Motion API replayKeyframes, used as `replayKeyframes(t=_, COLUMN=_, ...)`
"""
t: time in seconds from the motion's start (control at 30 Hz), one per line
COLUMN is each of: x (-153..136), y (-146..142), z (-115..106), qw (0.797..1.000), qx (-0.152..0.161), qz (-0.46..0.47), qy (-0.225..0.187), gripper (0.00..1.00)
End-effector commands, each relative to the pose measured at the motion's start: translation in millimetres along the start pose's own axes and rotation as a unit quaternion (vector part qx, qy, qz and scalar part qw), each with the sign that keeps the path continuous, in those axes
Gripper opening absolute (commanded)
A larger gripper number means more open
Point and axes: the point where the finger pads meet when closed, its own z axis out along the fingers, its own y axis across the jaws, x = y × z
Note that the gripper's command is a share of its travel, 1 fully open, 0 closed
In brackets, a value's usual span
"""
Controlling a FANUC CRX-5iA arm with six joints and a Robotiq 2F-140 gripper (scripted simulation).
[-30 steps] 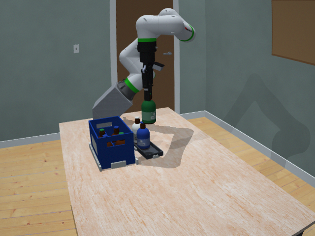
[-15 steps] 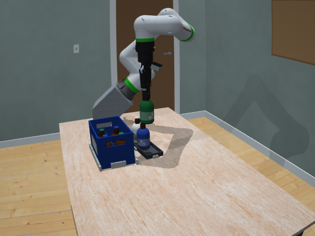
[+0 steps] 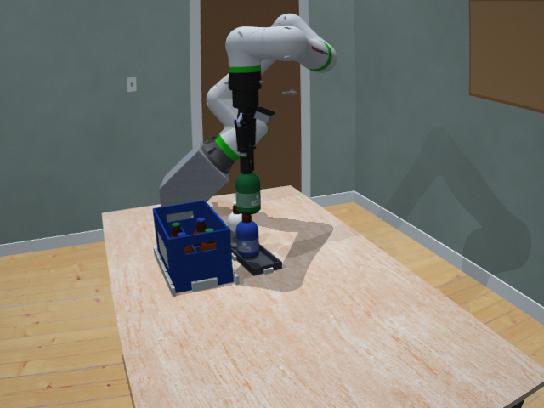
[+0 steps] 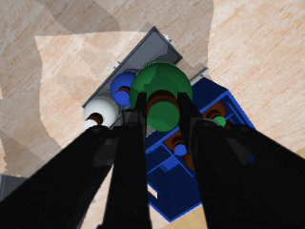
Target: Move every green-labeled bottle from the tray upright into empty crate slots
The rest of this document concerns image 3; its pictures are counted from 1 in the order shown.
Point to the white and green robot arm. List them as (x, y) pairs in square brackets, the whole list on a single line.
[(251, 51)]

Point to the blue crate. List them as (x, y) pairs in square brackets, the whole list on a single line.
[(196, 266)]

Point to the green labeled bottle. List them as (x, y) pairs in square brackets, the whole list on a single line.
[(248, 193)]

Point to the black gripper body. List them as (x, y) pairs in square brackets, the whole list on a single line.
[(244, 102)]

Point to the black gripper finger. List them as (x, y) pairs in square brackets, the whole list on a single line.
[(242, 140), (252, 139)]

